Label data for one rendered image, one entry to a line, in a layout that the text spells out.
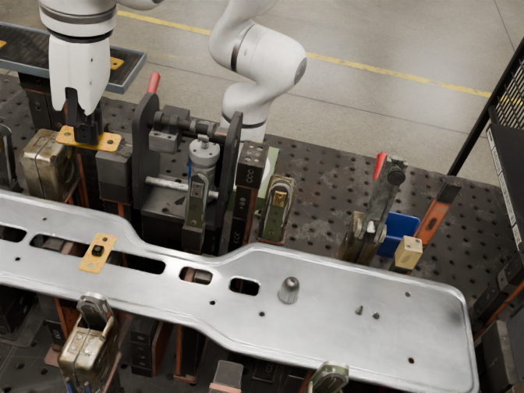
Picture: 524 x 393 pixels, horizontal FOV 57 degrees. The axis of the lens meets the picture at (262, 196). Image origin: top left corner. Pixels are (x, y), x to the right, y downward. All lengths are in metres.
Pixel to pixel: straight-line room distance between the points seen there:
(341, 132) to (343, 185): 1.44
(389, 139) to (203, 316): 2.34
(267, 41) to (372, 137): 1.95
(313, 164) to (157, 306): 0.89
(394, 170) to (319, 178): 0.74
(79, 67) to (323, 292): 0.54
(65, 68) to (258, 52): 0.57
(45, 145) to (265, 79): 0.48
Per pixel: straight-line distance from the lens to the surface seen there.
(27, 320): 1.21
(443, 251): 1.48
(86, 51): 0.61
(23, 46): 1.14
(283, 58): 1.09
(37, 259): 0.92
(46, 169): 0.98
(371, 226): 0.92
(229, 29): 1.10
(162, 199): 1.03
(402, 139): 3.07
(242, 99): 1.18
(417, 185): 1.65
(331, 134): 2.92
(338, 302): 0.88
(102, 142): 0.74
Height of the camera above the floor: 1.71
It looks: 45 degrees down
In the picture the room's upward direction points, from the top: 11 degrees clockwise
